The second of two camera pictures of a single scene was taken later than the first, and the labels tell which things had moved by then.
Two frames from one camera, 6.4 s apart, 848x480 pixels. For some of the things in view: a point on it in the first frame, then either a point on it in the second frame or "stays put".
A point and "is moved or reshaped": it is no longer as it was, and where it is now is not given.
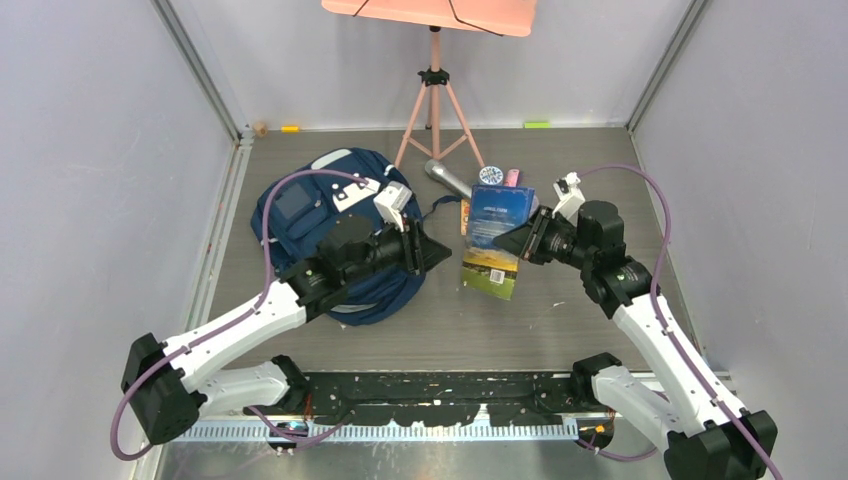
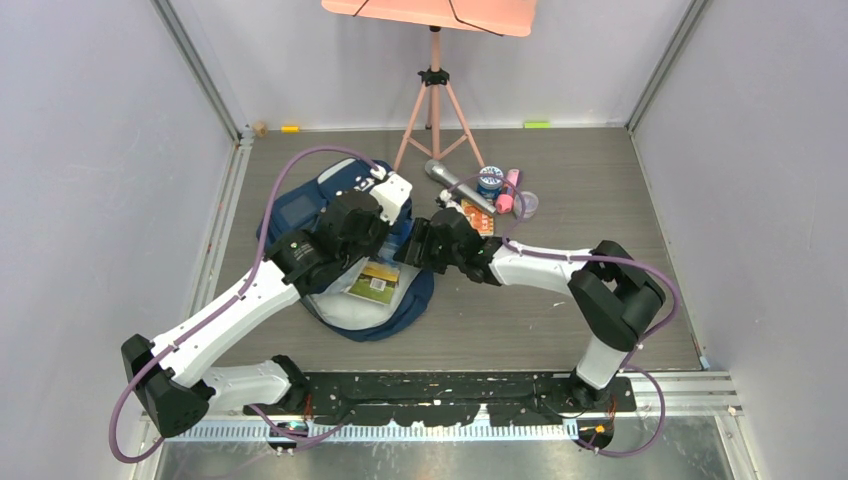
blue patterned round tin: x=491 y=175 stays put
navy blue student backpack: x=294 y=207 is moved or reshaped
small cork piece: x=261 y=129 stays put
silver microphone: x=442 y=174 stays put
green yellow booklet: x=490 y=269 -> x=377 y=282
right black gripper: x=524 y=240 -> x=421 y=232
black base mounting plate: x=438 y=398 stays put
